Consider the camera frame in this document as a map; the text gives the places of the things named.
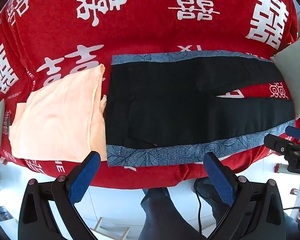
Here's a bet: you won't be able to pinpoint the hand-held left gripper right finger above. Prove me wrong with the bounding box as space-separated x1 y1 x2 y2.
203 152 285 240

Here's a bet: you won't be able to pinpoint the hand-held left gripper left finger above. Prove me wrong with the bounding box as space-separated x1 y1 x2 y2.
18 151 102 240

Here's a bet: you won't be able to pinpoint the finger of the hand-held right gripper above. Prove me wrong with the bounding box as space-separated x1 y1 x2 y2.
264 134 295 153
285 126 300 141

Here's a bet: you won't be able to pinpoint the black pants with floral stripes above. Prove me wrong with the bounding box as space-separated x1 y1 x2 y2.
103 51 297 167

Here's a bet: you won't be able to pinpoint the person's right leg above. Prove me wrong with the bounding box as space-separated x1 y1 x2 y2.
194 177 232 228

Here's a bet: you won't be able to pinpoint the person's leg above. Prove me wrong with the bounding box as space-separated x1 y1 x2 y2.
194 177 232 228
139 187 203 240

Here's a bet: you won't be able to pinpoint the wooden stool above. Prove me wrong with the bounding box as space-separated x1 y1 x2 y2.
90 217 130 240

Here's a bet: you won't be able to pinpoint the peach folded cloth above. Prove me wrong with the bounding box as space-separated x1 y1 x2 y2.
9 64 108 162

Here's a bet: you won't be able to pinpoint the person's left leg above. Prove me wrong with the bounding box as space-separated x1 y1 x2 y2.
139 187 203 240

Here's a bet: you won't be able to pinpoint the red printed blanket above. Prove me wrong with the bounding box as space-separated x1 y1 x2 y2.
0 0 300 189

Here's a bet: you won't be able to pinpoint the black cable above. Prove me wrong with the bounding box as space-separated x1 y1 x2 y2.
193 179 206 233

